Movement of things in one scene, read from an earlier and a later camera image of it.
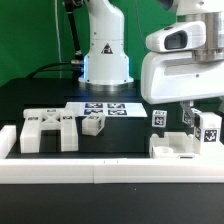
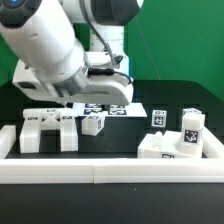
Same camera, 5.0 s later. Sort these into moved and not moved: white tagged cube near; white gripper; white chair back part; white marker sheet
Moved: white gripper
Not moved: white chair back part; white marker sheet; white tagged cube near
